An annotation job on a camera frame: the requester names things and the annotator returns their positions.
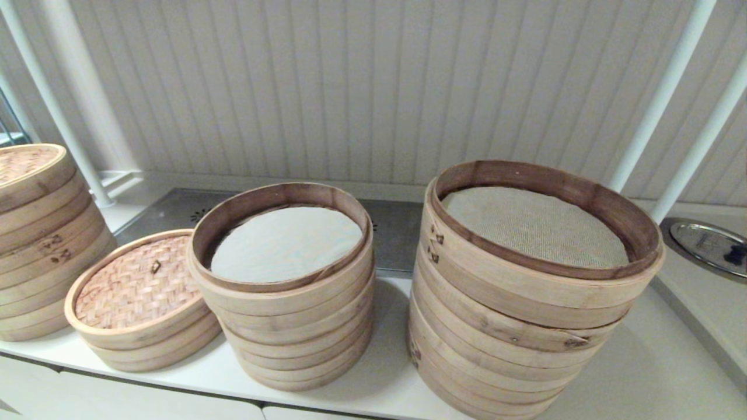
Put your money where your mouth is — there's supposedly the medium bamboo steamer basket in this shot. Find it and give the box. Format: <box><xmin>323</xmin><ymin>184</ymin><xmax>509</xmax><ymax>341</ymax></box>
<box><xmin>187</xmin><ymin>183</ymin><xmax>375</xmax><ymax>317</ymax></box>
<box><xmin>245</xmin><ymin>344</ymin><xmax>365</xmax><ymax>393</ymax></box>
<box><xmin>82</xmin><ymin>320</ymin><xmax>222</xmax><ymax>361</ymax></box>
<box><xmin>93</xmin><ymin>331</ymin><xmax>222</xmax><ymax>373</ymax></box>
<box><xmin>222</xmin><ymin>306</ymin><xmax>374</xmax><ymax>374</ymax></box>
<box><xmin>198</xmin><ymin>265</ymin><xmax>375</xmax><ymax>338</ymax></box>
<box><xmin>232</xmin><ymin>327</ymin><xmax>372</xmax><ymax>386</ymax></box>
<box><xmin>211</xmin><ymin>286</ymin><xmax>375</xmax><ymax>356</ymax></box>

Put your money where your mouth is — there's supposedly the thin white metal pole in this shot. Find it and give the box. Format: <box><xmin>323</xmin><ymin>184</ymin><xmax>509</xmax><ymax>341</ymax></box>
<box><xmin>650</xmin><ymin>61</ymin><xmax>747</xmax><ymax>225</ymax></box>
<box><xmin>0</xmin><ymin>73</ymin><xmax>40</xmax><ymax>145</ymax></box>
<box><xmin>0</xmin><ymin>0</ymin><xmax>116</xmax><ymax>209</ymax></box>
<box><xmin>607</xmin><ymin>0</ymin><xmax>718</xmax><ymax>194</ymax></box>

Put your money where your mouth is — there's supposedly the grey metal rack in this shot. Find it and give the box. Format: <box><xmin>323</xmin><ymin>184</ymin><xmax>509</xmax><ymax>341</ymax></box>
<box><xmin>0</xmin><ymin>87</ymin><xmax>31</xmax><ymax>148</ymax></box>

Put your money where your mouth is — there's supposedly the round stainless steel lid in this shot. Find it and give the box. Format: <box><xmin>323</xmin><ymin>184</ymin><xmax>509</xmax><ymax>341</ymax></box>
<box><xmin>669</xmin><ymin>222</ymin><xmax>747</xmax><ymax>279</ymax></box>

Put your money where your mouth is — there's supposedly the small woven bamboo steamer lid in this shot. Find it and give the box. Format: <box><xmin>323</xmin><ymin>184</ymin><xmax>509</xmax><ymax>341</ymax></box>
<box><xmin>64</xmin><ymin>229</ymin><xmax>209</xmax><ymax>351</ymax></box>

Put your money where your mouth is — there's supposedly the white round steamer liner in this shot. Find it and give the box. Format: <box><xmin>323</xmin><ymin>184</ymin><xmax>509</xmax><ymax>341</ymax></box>
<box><xmin>210</xmin><ymin>206</ymin><xmax>364</xmax><ymax>285</ymax></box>

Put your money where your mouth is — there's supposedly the beige mesh steamer liner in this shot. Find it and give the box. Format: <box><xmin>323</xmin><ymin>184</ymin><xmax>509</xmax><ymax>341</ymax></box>
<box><xmin>441</xmin><ymin>187</ymin><xmax>630</xmax><ymax>270</ymax></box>

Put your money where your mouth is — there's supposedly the wide white post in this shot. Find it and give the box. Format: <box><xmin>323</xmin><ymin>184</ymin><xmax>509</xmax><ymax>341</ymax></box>
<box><xmin>40</xmin><ymin>0</ymin><xmax>144</xmax><ymax>176</ymax></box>

